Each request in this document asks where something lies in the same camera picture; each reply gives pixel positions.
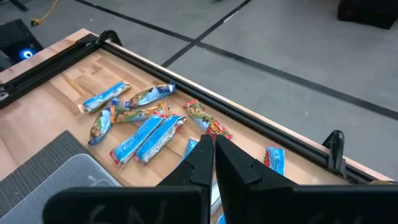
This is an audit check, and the grey woven placemat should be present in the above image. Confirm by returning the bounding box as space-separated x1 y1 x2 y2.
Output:
0 129 123 220

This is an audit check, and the black frame clamp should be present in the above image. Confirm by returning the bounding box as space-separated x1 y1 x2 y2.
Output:
322 129 346 175
94 29 123 48

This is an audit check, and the clear plastic bin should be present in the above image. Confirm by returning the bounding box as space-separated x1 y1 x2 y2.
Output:
0 153 123 224

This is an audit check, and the yellow extension cord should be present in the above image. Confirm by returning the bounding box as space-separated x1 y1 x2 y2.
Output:
30 0 62 27

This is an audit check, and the orange-ended green granola bar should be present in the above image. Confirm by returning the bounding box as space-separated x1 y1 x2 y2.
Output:
114 101 170 124

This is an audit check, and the black aluminium table frame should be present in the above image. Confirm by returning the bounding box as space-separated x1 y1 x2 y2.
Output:
0 32 389 184

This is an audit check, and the red-ended green granola bar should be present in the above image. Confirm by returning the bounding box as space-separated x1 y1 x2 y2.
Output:
182 99 233 141

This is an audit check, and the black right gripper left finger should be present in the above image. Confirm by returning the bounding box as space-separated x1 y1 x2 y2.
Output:
43 134 215 224

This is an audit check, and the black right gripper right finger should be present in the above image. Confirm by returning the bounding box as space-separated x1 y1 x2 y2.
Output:
216 134 398 224

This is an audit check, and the computer with blue light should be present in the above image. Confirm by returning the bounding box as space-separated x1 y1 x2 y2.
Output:
0 18 44 72

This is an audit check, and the black case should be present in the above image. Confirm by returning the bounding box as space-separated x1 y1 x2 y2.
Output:
337 0 398 30

